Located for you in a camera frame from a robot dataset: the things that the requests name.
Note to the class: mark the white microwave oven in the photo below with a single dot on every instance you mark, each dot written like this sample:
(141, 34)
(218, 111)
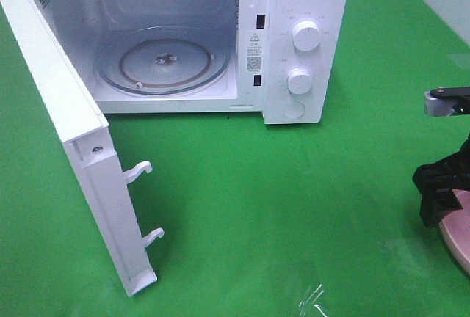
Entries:
(273, 57)

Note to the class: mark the pink round plate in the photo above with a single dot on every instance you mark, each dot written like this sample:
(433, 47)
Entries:
(454, 228)

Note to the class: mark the clear tape patch on table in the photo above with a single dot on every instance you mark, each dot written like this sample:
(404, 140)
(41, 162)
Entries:
(310, 304)

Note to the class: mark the round door release button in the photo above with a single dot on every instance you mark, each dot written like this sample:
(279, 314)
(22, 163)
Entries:
(293, 110)

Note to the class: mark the lower white microwave knob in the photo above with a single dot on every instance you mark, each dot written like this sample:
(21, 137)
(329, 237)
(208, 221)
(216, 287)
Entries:
(299, 81)

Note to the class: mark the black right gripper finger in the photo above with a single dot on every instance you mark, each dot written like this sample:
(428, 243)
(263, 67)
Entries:
(436, 183)

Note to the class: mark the upper white microwave knob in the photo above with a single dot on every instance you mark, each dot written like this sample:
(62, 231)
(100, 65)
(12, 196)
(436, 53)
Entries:
(306, 35)

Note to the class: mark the white microwave knob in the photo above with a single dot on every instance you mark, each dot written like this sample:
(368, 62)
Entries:
(306, 35)
(299, 81)

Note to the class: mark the white warning label sticker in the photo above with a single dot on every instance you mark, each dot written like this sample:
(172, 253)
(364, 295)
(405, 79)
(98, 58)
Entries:
(254, 51)

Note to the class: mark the white microwave door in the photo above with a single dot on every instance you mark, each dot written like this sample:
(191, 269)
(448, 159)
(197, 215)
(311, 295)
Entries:
(84, 133)

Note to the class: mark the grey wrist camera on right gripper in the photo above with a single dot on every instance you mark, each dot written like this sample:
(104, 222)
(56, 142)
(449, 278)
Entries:
(444, 102)

